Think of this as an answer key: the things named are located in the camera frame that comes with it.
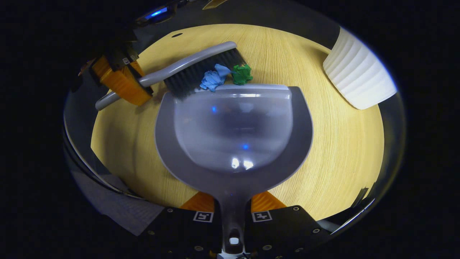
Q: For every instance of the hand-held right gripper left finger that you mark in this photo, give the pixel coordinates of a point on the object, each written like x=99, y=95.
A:
x=179, y=232

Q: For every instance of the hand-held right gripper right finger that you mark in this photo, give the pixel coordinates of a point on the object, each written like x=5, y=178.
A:
x=284, y=232

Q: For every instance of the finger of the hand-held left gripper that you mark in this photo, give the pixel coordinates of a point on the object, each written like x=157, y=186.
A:
x=99, y=70
x=125, y=86

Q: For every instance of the small grey broom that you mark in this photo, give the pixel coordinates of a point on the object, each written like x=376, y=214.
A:
x=187, y=64

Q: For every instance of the blue paper trash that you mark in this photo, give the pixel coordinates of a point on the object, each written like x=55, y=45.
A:
x=212, y=80

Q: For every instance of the green paper trash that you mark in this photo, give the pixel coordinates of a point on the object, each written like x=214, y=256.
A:
x=242, y=74

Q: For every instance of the grey plastic dustpan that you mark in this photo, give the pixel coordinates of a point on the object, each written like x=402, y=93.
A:
x=233, y=129

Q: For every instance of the white ribbed garbage bin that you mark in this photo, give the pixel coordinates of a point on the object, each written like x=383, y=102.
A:
x=359, y=72

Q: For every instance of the wooden desktop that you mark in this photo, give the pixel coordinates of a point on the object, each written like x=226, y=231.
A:
x=341, y=151

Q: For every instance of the white printed board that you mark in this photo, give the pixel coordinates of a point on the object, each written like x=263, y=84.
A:
x=354, y=216

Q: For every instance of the black desk edge clip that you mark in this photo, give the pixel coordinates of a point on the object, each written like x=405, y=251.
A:
x=360, y=196

